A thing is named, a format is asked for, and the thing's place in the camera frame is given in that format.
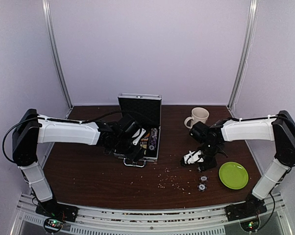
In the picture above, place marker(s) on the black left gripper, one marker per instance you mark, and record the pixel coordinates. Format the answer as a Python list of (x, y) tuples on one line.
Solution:
[(136, 155)]

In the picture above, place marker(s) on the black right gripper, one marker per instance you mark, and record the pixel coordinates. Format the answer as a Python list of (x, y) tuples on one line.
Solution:
[(207, 166)]

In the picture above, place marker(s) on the purple poker chip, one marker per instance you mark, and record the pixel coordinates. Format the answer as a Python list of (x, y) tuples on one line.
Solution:
[(202, 187), (203, 178)]

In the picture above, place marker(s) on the aluminium poker case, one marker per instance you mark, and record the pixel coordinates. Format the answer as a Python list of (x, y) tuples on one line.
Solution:
[(147, 109)]

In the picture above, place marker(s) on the purple poker chip bottom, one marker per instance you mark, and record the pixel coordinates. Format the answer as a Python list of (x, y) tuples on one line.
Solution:
[(202, 187)]

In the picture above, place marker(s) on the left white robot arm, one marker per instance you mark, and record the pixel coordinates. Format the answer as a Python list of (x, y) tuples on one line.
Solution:
[(19, 146)]

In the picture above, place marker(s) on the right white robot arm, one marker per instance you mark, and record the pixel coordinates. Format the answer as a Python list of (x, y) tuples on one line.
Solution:
[(271, 140)]

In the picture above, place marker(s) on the red playing card deck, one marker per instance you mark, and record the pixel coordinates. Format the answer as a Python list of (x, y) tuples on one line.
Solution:
[(144, 141)]

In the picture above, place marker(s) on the right row poker chips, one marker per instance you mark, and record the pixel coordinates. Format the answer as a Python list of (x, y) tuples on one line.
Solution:
[(152, 142)]

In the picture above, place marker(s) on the green plate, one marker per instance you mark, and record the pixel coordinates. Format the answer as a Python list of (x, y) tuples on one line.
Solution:
[(233, 175)]

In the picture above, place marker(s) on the beige ceramic mug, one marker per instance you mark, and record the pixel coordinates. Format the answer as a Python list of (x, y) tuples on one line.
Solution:
[(197, 114)]

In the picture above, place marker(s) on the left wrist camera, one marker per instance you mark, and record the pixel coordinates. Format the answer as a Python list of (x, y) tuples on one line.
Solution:
[(130, 130)]

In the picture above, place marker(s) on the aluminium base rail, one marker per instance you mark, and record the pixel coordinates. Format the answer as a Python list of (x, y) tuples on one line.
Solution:
[(211, 220)]

